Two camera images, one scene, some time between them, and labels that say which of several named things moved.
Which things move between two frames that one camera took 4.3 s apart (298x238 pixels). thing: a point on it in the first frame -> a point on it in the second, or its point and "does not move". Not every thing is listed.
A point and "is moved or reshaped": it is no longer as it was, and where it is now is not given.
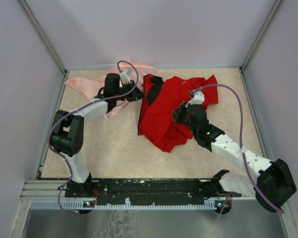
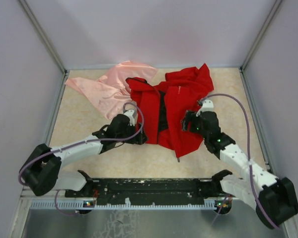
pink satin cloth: x=93 y=88 does not move
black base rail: x=160 y=191 does not move
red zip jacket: x=159 y=96 is moved or reshaped
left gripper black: x=136 y=94 -> x=140 y=140
